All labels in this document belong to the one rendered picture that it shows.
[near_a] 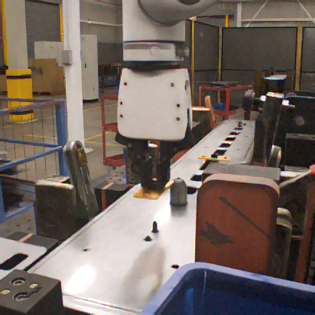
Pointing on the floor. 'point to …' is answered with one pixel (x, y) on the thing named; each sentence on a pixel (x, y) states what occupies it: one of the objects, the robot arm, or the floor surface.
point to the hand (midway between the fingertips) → (154, 172)
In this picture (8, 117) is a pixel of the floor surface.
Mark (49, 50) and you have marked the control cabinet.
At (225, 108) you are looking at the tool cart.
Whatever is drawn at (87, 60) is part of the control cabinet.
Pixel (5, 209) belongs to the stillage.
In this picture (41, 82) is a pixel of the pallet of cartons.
